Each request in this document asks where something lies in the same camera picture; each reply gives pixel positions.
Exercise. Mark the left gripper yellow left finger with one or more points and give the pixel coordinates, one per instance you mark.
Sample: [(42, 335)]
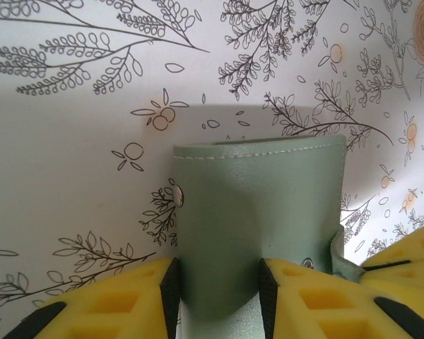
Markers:
[(109, 303)]

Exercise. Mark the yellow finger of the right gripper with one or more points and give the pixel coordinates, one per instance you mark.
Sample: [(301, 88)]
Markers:
[(417, 284), (417, 247)]

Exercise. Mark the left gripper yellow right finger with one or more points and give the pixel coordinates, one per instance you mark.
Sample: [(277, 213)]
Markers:
[(321, 310)]

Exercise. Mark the floral patterned table cover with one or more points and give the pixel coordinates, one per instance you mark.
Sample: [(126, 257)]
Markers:
[(74, 159)]

